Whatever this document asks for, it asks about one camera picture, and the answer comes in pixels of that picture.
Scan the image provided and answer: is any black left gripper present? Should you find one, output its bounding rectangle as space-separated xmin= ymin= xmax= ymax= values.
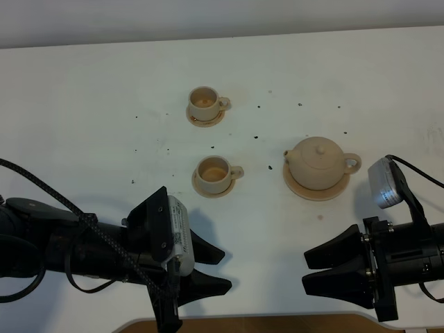
xmin=126 ymin=187 xmax=232 ymax=332

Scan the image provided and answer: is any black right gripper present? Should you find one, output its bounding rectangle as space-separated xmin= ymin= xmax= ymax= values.
xmin=302 ymin=216 xmax=398 ymax=322

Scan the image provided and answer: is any beige ceramic teapot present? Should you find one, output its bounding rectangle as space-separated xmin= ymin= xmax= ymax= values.
xmin=283 ymin=137 xmax=361 ymax=191

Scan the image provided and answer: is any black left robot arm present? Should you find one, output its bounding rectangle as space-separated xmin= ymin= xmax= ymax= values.
xmin=1 ymin=187 xmax=232 ymax=332

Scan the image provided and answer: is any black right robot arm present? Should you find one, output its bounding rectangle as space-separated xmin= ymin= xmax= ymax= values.
xmin=302 ymin=216 xmax=443 ymax=322

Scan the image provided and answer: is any beige teapot saucer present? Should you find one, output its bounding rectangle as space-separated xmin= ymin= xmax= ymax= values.
xmin=283 ymin=162 xmax=350 ymax=201

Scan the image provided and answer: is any near beige cup saucer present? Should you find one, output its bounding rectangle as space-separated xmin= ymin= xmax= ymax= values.
xmin=191 ymin=172 xmax=236 ymax=198

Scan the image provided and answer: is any beige cup saucer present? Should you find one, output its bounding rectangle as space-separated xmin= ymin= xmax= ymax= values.
xmin=191 ymin=172 xmax=236 ymax=198
xmin=186 ymin=105 xmax=225 ymax=128

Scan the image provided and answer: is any near beige teacup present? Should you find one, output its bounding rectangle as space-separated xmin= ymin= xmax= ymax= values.
xmin=194 ymin=155 xmax=244 ymax=194

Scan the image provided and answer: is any beige teacup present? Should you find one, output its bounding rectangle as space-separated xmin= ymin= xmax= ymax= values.
xmin=187 ymin=87 xmax=231 ymax=122
xmin=194 ymin=155 xmax=244 ymax=194

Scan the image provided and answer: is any far beige cup saucer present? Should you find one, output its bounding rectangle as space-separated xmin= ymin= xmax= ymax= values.
xmin=186 ymin=105 xmax=225 ymax=128

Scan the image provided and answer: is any far beige teacup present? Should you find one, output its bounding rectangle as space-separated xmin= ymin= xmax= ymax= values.
xmin=187 ymin=87 xmax=231 ymax=122

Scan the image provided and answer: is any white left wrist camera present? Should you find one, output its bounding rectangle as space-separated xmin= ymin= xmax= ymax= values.
xmin=161 ymin=195 xmax=195 ymax=277

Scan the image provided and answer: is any black right camera cable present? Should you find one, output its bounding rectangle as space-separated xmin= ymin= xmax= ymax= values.
xmin=386 ymin=154 xmax=444 ymax=190

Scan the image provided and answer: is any braided black left cable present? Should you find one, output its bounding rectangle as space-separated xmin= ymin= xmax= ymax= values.
xmin=0 ymin=158 xmax=181 ymax=305

